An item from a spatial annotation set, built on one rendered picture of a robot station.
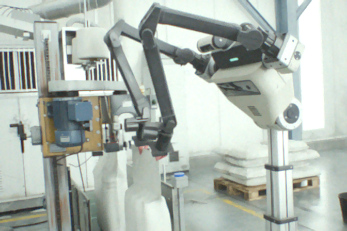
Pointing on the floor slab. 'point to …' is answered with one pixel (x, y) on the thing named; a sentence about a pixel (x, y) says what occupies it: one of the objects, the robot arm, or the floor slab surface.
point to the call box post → (180, 209)
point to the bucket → (343, 205)
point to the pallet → (232, 186)
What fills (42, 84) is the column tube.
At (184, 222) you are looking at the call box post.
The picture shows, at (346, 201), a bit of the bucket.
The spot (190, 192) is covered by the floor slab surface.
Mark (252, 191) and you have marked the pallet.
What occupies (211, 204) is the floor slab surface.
